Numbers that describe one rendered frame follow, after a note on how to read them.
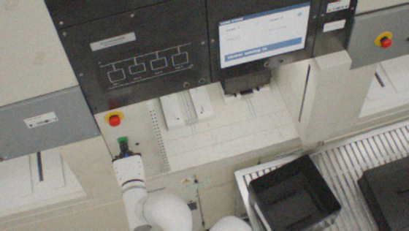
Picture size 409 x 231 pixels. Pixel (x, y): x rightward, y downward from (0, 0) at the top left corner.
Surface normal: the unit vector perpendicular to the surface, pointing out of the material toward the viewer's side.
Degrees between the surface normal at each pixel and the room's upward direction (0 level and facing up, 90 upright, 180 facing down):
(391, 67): 0
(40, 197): 0
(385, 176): 0
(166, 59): 90
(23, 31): 90
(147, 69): 90
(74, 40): 90
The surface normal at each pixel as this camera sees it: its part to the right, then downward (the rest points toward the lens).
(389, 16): 0.26, 0.80
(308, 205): -0.06, -0.55
